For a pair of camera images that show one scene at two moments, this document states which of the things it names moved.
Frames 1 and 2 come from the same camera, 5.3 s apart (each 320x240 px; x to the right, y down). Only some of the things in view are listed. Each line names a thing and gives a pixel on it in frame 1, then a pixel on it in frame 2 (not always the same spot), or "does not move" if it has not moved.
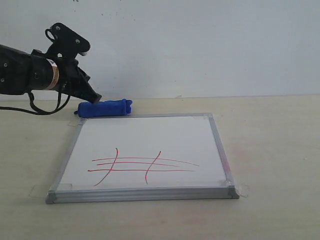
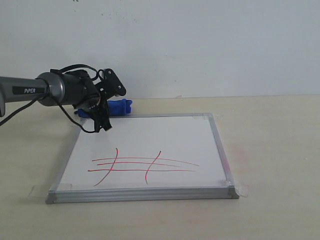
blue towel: (104, 109) does not move
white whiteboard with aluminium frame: (143, 157) does not move
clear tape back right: (215, 117) does not move
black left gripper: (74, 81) -> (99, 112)
